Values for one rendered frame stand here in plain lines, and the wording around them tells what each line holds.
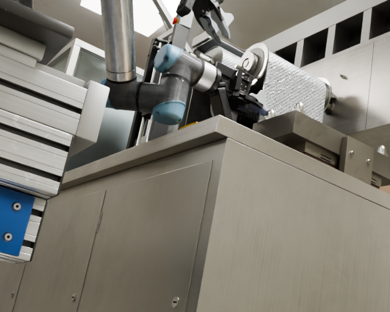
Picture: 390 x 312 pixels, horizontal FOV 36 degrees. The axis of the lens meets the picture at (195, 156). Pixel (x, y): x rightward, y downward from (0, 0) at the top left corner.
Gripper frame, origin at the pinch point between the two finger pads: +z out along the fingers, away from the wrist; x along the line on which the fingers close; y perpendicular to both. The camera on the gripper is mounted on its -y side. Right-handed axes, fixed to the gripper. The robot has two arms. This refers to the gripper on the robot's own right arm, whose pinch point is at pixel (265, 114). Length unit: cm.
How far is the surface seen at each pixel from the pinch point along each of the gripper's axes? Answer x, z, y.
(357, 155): -21.9, 14.0, -11.2
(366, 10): -5, 31, 48
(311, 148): -19.0, 0.9, -13.5
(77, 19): 321, 39, 183
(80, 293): 27, -29, -56
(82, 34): 341, 53, 183
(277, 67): -0.2, 1.4, 15.4
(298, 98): -0.3, 10.8, 9.5
